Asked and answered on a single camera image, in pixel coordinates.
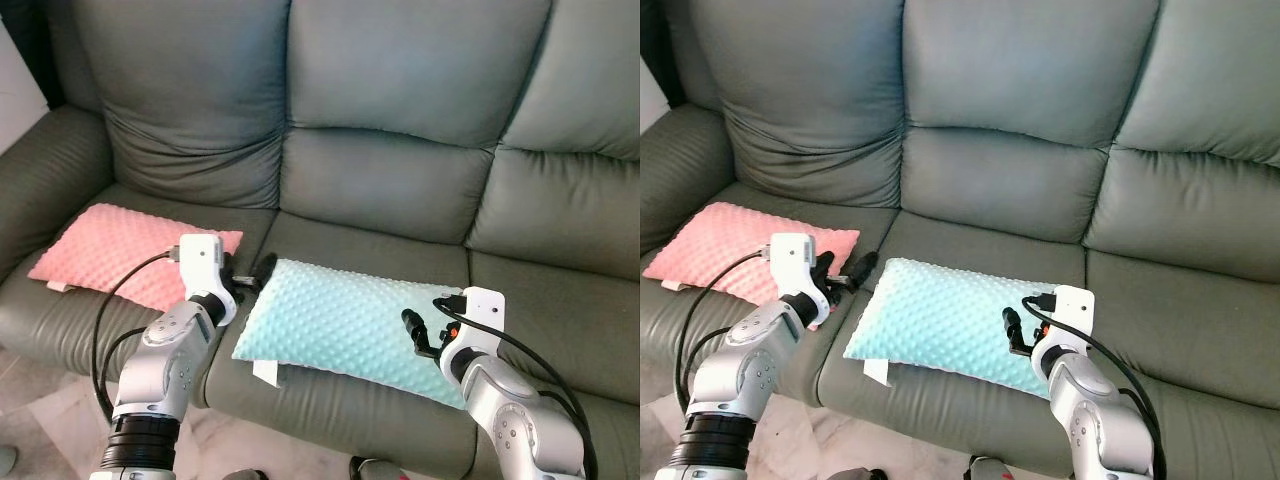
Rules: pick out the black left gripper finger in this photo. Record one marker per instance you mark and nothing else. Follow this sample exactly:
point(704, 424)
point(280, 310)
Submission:
point(865, 268)
point(823, 267)
point(266, 267)
point(237, 267)

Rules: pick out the teal dotted minky pillow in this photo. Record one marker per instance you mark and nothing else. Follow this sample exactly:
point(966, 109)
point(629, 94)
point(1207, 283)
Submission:
point(940, 320)
point(330, 320)

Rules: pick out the grey right robot foot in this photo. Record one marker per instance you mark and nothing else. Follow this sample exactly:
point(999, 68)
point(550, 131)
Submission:
point(988, 470)
point(375, 470)

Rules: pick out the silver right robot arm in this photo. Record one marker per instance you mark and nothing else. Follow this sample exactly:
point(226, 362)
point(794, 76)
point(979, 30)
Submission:
point(1095, 420)
point(510, 420)

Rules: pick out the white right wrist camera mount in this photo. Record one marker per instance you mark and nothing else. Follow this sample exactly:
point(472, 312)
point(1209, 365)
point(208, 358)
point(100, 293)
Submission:
point(1070, 310)
point(482, 312)

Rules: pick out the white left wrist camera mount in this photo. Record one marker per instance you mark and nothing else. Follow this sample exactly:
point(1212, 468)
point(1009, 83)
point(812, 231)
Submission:
point(200, 262)
point(795, 260)

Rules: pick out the pink dotted minky pillow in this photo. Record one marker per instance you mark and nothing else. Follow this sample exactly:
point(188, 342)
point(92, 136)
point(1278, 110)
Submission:
point(720, 250)
point(110, 250)

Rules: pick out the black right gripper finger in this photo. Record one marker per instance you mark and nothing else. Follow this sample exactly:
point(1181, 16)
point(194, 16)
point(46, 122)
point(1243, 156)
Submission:
point(415, 328)
point(1014, 326)

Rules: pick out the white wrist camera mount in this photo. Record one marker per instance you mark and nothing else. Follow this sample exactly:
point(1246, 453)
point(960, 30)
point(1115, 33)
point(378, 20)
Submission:
point(200, 262)
point(482, 312)
point(795, 260)
point(1070, 310)

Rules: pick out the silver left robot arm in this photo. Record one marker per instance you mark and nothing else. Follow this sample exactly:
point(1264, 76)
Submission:
point(745, 365)
point(165, 360)

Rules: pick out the grey left robot foot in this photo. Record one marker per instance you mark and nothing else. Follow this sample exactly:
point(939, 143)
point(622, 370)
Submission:
point(245, 475)
point(855, 475)

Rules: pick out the green leather three-seat sofa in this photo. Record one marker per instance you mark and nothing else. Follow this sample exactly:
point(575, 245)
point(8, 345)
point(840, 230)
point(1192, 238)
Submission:
point(390, 80)
point(1010, 80)

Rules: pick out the grey robot foot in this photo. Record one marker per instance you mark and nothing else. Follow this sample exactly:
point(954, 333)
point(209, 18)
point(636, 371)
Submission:
point(375, 470)
point(988, 470)
point(855, 475)
point(245, 475)

